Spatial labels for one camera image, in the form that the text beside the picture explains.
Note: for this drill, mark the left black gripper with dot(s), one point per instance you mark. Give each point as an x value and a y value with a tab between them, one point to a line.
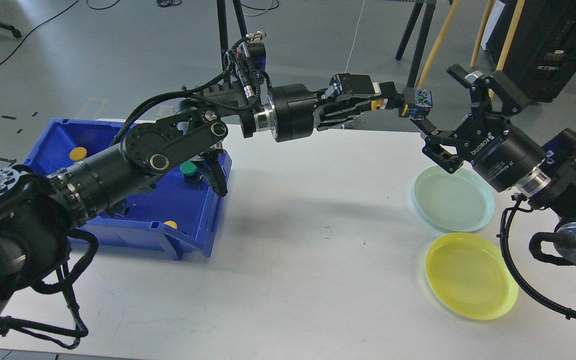
289	114

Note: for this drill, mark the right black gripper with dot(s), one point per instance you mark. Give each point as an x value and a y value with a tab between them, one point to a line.
499	152

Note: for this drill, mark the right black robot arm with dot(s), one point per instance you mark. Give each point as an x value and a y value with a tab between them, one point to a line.
551	185

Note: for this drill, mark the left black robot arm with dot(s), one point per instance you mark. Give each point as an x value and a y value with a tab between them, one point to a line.
42	244

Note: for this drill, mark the pale green plate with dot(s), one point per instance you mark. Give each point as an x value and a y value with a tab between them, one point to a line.
454	202

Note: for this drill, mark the yellow plate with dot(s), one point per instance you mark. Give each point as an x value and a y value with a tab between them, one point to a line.
467	273

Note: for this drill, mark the yellow button front edge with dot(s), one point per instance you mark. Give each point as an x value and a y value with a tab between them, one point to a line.
171	224

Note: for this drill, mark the black tripod right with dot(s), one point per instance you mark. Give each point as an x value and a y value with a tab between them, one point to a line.
427	8

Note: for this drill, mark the wooden easel legs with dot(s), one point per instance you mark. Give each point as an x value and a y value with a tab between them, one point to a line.
468	32

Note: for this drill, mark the black cabinet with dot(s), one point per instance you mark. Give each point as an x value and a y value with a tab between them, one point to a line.
542	56

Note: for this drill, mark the blue plastic bin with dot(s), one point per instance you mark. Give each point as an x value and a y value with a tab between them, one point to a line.
196	209

